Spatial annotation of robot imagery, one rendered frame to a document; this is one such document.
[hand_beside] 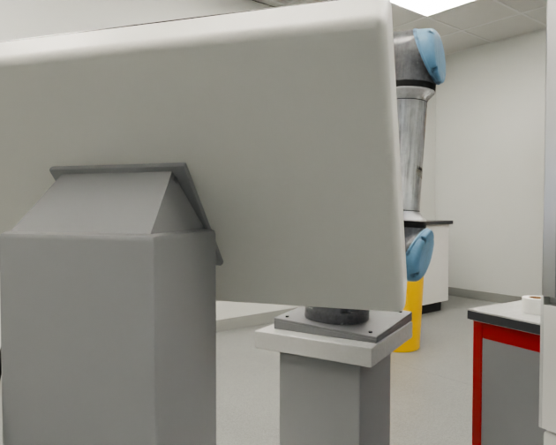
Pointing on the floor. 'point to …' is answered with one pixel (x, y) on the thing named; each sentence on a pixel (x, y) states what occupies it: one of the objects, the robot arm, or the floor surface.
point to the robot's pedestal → (333, 387)
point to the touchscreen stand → (108, 338)
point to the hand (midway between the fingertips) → (287, 233)
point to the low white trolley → (506, 375)
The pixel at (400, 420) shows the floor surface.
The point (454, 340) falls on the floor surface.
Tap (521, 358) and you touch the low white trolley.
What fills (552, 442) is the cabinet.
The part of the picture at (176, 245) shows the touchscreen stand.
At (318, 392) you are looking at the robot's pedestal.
